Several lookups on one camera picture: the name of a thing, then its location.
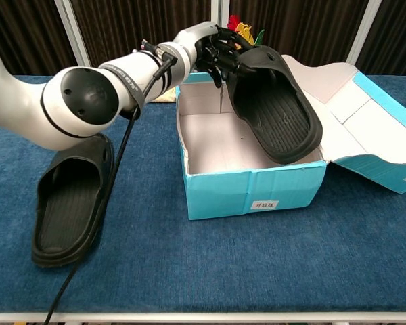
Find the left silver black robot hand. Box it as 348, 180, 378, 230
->
173, 21, 258, 89

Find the white partition frame post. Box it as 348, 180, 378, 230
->
344, 0, 382, 68
210, 0, 230, 28
53, 0, 93, 77

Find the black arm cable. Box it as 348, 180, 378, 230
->
43, 39, 177, 325

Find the clear bag of snacks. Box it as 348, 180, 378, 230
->
154, 87, 177, 103

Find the light blue shoe box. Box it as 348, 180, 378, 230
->
175, 53, 406, 221

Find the dark corrugated partition panel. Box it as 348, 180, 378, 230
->
0, 0, 84, 76
70, 0, 213, 74
355, 0, 406, 77
228, 0, 363, 65

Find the blue table cloth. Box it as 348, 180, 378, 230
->
0, 73, 406, 314

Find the black rubber slipper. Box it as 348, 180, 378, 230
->
31, 132, 116, 268
228, 46, 324, 166

